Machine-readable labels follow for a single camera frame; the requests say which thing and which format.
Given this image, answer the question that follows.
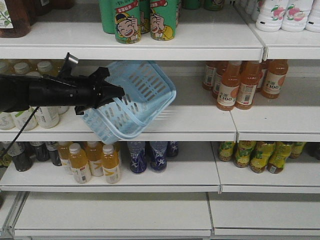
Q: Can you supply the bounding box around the black cable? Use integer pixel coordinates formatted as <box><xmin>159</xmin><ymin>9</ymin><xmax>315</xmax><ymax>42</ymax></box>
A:
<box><xmin>0</xmin><ymin>106</ymin><xmax>41</xmax><ymax>163</ymax></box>

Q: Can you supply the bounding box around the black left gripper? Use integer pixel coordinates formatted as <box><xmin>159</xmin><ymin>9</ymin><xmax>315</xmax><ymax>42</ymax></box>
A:
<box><xmin>28</xmin><ymin>67</ymin><xmax>125</xmax><ymax>115</ymax></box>

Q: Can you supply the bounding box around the light blue plastic basket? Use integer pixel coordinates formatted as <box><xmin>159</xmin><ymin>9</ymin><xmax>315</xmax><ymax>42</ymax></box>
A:
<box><xmin>82</xmin><ymin>60</ymin><xmax>176</xmax><ymax>144</ymax></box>

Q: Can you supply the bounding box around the dark tea bottle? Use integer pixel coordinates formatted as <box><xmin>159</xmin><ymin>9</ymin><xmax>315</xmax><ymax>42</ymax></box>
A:
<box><xmin>2</xmin><ymin>141</ymin><xmax>33</xmax><ymax>172</ymax></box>
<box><xmin>29</xmin><ymin>141</ymin><xmax>50</xmax><ymax>162</ymax></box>
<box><xmin>44</xmin><ymin>141</ymin><xmax>62</xmax><ymax>167</ymax></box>

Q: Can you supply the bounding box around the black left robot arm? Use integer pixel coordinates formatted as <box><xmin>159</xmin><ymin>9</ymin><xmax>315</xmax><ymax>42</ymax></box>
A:
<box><xmin>0</xmin><ymin>67</ymin><xmax>125</xmax><ymax>115</ymax></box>

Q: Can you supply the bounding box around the white peach drink bottle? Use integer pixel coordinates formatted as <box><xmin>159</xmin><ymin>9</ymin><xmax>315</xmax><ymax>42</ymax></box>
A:
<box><xmin>281</xmin><ymin>0</ymin><xmax>314</xmax><ymax>33</ymax></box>
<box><xmin>255</xmin><ymin>0</ymin><xmax>289</xmax><ymax>33</ymax></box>

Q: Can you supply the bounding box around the orange C100 drink bottle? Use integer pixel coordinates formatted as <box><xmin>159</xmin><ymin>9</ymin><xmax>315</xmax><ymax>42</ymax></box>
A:
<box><xmin>216</xmin><ymin>60</ymin><xmax>242</xmax><ymax>111</ymax></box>
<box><xmin>261</xmin><ymin>59</ymin><xmax>289</xmax><ymax>99</ymax></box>
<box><xmin>235</xmin><ymin>60</ymin><xmax>261</xmax><ymax>110</ymax></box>

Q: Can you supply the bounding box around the pale yellow drink bottle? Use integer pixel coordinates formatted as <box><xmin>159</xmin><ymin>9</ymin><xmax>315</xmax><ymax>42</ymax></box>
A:
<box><xmin>0</xmin><ymin>110</ymin><xmax>32</xmax><ymax>130</ymax></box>
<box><xmin>37</xmin><ymin>60</ymin><xmax>58</xmax><ymax>76</ymax></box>
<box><xmin>35</xmin><ymin>106</ymin><xmax>60</xmax><ymax>129</ymax></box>

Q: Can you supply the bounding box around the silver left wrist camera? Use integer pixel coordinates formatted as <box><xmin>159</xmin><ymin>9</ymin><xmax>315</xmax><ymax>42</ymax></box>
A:
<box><xmin>58</xmin><ymin>52</ymin><xmax>79</xmax><ymax>78</ymax></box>

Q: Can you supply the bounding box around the yellow lemon tea bottle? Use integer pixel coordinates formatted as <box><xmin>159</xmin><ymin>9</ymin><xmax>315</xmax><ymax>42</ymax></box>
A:
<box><xmin>233</xmin><ymin>140</ymin><xmax>257</xmax><ymax>168</ymax></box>
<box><xmin>249</xmin><ymin>141</ymin><xmax>276</xmax><ymax>174</ymax></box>
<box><xmin>289</xmin><ymin>141</ymin><xmax>306</xmax><ymax>159</ymax></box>
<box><xmin>218</xmin><ymin>141</ymin><xmax>236</xmax><ymax>162</ymax></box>
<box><xmin>267</xmin><ymin>141</ymin><xmax>293</xmax><ymax>174</ymax></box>

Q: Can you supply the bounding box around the blue sports drink bottle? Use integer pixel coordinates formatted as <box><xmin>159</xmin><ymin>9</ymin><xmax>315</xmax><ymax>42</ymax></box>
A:
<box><xmin>166</xmin><ymin>141</ymin><xmax>179</xmax><ymax>158</ymax></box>
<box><xmin>150</xmin><ymin>141</ymin><xmax>168</xmax><ymax>173</ymax></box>
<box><xmin>127</xmin><ymin>141</ymin><xmax>147</xmax><ymax>174</ymax></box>

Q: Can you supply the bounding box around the brown tea bottle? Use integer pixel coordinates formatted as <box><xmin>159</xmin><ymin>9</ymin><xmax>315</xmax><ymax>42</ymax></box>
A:
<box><xmin>0</xmin><ymin>0</ymin><xmax>33</xmax><ymax>38</ymax></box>

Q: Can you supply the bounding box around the green cartoon drink can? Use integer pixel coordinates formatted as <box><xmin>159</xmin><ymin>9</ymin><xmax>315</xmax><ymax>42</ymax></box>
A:
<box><xmin>149</xmin><ymin>0</ymin><xmax>177</xmax><ymax>41</ymax></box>
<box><xmin>111</xmin><ymin>0</ymin><xmax>141</xmax><ymax>44</ymax></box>

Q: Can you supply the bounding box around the orange juice bottle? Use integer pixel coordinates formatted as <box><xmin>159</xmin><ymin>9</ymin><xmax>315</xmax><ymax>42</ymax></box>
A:
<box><xmin>101</xmin><ymin>144</ymin><xmax>121</xmax><ymax>184</ymax></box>
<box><xmin>57</xmin><ymin>141</ymin><xmax>73</xmax><ymax>175</ymax></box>
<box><xmin>68</xmin><ymin>143</ymin><xmax>92</xmax><ymax>184</ymax></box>
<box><xmin>84</xmin><ymin>141</ymin><xmax>103</xmax><ymax>177</ymax></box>

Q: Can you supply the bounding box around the white store shelf unit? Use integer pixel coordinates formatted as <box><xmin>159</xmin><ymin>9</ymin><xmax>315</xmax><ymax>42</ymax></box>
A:
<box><xmin>0</xmin><ymin>0</ymin><xmax>320</xmax><ymax>240</ymax></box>

